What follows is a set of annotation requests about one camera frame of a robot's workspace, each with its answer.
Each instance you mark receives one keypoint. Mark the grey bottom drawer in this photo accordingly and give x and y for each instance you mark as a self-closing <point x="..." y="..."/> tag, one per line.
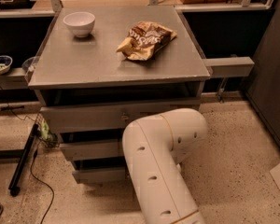
<point x="100" y="170"/>

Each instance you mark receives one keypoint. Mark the grey drawer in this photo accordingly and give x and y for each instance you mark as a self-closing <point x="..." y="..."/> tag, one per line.
<point x="104" y="116"/>
<point x="100" y="170"/>
<point x="91" y="145"/>

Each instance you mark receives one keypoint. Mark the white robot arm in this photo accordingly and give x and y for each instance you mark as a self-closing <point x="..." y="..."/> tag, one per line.
<point x="153" y="147"/>

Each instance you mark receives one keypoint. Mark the grey top drawer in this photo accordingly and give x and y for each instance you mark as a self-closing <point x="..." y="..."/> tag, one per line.
<point x="104" y="116"/>

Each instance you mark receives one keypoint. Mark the grey middle drawer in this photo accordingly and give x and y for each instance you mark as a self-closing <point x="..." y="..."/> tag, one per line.
<point x="91" y="145"/>

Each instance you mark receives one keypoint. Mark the grey drawer cabinet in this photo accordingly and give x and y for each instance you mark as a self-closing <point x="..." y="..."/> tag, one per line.
<point x="83" y="71"/>

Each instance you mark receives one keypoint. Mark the brown chip bag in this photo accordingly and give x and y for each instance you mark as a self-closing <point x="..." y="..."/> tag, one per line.
<point x="144" y="40"/>

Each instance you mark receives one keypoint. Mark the white ceramic bowl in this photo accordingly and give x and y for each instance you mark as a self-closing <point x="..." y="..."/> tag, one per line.
<point x="80" y="24"/>

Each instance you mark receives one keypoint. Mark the clear glass bowl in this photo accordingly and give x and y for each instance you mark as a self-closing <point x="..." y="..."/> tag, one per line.
<point x="30" y="64"/>

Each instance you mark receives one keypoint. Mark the blue patterned bowl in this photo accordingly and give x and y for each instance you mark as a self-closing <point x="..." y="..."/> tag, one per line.
<point x="5" y="64"/>

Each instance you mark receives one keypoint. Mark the black metal floor bar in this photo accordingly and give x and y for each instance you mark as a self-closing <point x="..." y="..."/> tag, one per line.
<point x="13" y="187"/>

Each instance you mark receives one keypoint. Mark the grey side rail block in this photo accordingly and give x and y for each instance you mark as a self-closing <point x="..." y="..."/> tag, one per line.
<point x="229" y="67"/>

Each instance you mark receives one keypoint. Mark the green packet in wire basket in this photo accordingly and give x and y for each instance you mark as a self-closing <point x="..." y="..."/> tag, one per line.
<point x="46" y="135"/>

